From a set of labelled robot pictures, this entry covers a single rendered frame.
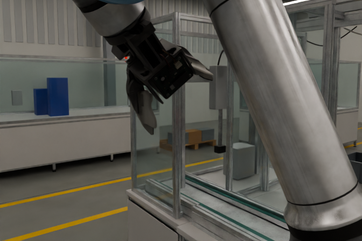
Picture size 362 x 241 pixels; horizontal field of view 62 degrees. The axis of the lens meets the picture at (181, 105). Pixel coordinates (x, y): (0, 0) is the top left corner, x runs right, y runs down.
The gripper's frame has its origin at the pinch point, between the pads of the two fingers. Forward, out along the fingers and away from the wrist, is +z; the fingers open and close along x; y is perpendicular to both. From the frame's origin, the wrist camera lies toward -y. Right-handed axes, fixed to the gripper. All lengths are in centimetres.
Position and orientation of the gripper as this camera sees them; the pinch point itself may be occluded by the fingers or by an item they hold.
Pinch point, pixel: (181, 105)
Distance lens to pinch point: 55.8
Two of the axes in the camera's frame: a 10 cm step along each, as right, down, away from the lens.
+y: 5.1, 4.1, -7.6
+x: 7.3, -6.7, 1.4
